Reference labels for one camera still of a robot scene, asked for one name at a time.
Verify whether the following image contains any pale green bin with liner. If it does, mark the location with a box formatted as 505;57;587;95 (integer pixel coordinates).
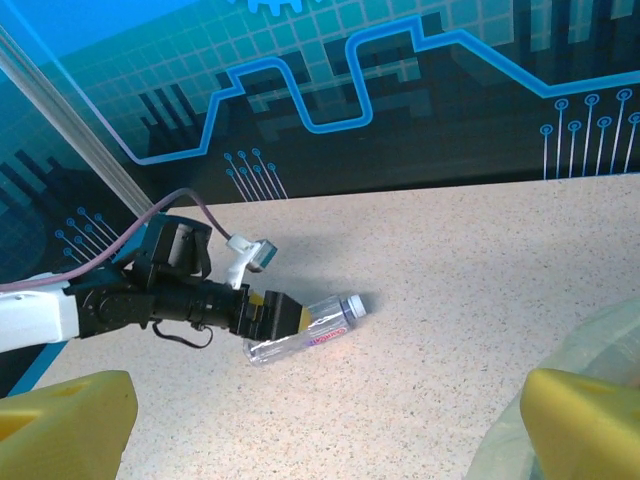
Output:
464;294;640;480

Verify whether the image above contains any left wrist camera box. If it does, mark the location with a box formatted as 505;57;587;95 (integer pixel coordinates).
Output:
224;234;279;291

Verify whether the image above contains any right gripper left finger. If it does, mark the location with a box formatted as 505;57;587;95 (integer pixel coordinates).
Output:
0;369;139;480

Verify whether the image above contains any aluminium frame post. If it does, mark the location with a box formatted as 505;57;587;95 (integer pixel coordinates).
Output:
0;27;157;217

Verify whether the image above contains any purple label clear bottle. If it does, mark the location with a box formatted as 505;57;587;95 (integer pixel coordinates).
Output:
243;293;369;369

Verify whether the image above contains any thin black left gripper cable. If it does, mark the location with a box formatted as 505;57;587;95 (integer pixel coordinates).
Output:
151;321;212;350

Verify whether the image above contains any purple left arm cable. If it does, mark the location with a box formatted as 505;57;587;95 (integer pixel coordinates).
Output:
0;187;236;296

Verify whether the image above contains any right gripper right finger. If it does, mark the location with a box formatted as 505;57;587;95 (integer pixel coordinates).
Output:
519;368;640;480

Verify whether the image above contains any blue table edge trim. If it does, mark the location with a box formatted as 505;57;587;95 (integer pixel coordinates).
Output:
17;342;69;399

